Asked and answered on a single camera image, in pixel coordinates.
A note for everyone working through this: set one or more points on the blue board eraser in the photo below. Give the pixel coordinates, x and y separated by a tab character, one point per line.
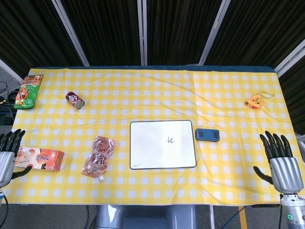
207	134

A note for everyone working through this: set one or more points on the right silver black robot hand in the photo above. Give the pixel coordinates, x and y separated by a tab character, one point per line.
286	171

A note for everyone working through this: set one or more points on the grey robot torso base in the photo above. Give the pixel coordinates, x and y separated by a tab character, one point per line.
147	217

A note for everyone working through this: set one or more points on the green orange snack bag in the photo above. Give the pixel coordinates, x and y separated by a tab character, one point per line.
27	93

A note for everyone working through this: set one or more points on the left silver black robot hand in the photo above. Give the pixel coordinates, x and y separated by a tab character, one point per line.
6	162

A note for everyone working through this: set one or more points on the orange biscuit box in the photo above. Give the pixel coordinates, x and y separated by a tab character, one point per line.
43	158

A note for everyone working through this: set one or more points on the red drink can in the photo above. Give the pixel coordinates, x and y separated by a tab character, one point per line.
75	100

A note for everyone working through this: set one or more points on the blue-edged table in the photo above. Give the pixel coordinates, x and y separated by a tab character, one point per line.
214	67

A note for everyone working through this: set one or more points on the white board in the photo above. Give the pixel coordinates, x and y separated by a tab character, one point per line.
152	148

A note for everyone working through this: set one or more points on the white partition post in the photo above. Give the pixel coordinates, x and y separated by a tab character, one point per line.
214	31
71	33
142	31
290	58
9	70

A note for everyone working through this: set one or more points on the yellow tape measure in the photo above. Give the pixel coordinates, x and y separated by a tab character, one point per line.
255	101

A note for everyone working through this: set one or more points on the orange spout drink pouch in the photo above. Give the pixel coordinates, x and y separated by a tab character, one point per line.
100	155

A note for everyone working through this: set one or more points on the yellow white checked tablecloth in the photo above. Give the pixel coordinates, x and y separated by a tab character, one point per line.
152	95

